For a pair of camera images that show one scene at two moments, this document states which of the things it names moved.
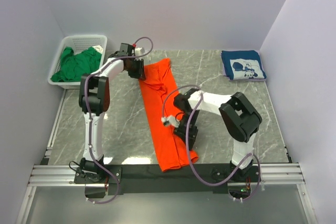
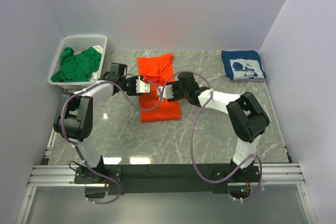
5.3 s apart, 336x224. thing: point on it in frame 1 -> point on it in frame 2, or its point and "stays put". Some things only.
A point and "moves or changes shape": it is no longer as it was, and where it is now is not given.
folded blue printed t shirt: (243, 65) stays put
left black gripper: (137, 70) -> (133, 86)
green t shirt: (73, 67) stays put
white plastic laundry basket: (77, 42) stays put
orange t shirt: (157, 81) moves or changes shape
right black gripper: (186, 132) -> (175, 92)
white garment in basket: (99, 49) stays put
